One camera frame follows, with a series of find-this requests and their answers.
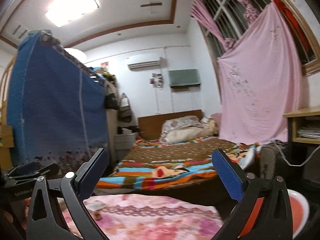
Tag pink floral quilt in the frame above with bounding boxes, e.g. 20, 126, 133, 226
23, 193, 225, 240

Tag colourful cartoon bed blanket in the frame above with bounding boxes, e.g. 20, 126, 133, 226
97, 137, 260, 191

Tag grey white tote bag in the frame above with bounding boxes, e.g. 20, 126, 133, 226
118, 93, 132, 123

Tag white cable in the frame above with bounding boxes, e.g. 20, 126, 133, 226
273, 141, 320, 168

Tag green wall panel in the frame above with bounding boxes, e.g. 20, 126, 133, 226
168, 69, 201, 88

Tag wall socket cluster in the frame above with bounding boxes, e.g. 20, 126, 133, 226
149, 73, 164, 88

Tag white nightstand drawers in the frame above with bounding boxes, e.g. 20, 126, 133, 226
114, 133, 137, 162

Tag white air conditioner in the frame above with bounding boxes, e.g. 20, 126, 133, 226
127, 57, 161, 70

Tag pink hanging sheet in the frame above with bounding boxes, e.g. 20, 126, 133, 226
217, 2, 302, 144

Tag white paper receipt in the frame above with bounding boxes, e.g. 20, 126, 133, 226
85, 200, 106, 212

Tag floral pillow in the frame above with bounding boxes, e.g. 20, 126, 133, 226
159, 115, 203, 141

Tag blue fabric wardrobe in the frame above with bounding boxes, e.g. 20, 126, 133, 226
7, 30, 108, 171

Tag red white trash basin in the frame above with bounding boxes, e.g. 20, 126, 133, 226
240, 189, 310, 239

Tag cream pillow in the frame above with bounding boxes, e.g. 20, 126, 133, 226
159, 125, 219, 144

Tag pink window curtain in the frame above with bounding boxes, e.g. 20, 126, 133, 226
190, 0, 259, 51

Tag wooden shelf unit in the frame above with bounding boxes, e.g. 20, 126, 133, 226
283, 106, 319, 145

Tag black handbag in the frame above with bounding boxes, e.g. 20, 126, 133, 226
104, 85, 119, 111

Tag brown wooden headboard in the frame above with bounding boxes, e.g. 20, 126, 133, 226
138, 109, 203, 140

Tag ceiling light panel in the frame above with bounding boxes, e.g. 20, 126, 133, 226
45, 0, 100, 28

